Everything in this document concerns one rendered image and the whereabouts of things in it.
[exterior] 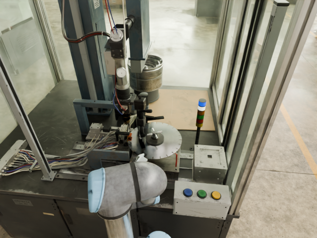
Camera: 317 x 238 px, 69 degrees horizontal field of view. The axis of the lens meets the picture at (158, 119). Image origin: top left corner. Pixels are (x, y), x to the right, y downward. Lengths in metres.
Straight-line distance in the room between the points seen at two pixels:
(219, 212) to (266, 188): 1.31
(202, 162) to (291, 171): 1.59
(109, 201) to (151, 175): 0.13
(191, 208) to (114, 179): 0.69
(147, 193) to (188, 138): 1.09
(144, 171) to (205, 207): 0.65
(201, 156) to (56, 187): 0.88
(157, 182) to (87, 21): 1.26
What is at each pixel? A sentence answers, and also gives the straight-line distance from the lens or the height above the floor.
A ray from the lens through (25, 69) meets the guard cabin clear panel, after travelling 2.29.
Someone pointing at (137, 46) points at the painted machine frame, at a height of 1.41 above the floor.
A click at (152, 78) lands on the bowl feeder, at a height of 1.02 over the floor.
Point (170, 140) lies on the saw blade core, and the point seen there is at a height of 0.95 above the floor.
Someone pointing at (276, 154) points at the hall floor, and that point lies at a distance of 2.93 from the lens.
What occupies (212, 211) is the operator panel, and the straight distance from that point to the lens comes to 1.29.
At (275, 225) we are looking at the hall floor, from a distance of 2.36.
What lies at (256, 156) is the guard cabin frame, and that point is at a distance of 1.04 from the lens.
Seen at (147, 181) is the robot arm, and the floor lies 1.37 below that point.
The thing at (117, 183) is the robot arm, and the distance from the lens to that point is 0.66.
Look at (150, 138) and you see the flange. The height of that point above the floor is 0.96.
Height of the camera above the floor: 1.91
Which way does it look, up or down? 38 degrees down
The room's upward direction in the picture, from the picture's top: straight up
